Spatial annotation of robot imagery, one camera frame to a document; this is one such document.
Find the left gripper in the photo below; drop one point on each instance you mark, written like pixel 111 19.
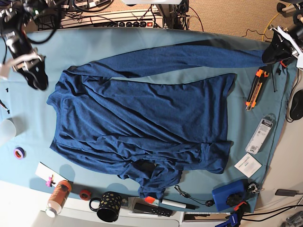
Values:
pixel 285 44

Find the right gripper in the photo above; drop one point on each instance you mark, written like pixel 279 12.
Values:
pixel 26 59

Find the dark blue t-shirt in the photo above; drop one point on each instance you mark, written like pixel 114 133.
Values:
pixel 109 122

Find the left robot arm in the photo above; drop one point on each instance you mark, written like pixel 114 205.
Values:
pixel 297 6

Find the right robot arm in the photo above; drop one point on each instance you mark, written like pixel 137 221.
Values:
pixel 19 13

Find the black zip tie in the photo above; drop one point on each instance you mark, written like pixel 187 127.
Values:
pixel 274 79

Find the black orange utility knife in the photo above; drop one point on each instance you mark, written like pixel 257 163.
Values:
pixel 260 78

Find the teal table cloth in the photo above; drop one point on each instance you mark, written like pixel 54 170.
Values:
pixel 35 120

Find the translucent plastic cup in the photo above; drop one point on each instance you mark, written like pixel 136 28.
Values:
pixel 7 131

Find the black computer mouse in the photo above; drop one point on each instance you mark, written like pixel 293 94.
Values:
pixel 296 111

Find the purple tape roll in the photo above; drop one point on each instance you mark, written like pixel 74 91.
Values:
pixel 19 153

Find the clear blister pack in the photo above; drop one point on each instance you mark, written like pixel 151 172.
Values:
pixel 260 134

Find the white paper strip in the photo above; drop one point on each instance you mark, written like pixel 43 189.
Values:
pixel 46 173

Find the pink small clip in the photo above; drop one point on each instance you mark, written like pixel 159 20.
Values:
pixel 50 182

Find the orange plastic bottle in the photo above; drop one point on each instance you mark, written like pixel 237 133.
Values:
pixel 58 198

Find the white paper card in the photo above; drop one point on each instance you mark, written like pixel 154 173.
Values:
pixel 248 165

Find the red tape roll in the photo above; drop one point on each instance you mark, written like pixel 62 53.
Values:
pixel 85 195

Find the black adapter block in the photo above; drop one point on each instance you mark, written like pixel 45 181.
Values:
pixel 286 192

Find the black mug yellow dots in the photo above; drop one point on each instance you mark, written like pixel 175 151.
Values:
pixel 109 206

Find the blue orange bottom clamp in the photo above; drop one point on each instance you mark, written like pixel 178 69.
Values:
pixel 234 220

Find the blue box with knob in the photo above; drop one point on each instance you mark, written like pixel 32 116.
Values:
pixel 229 195

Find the red cube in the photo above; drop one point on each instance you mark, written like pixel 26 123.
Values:
pixel 150 200

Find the black remote control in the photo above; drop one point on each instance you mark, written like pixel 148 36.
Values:
pixel 153 210

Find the white black marker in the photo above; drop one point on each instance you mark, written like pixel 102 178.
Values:
pixel 178 204

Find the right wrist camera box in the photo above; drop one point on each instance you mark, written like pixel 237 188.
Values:
pixel 4 71

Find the carabiner with black lanyard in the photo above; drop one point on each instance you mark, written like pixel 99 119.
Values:
pixel 207 203

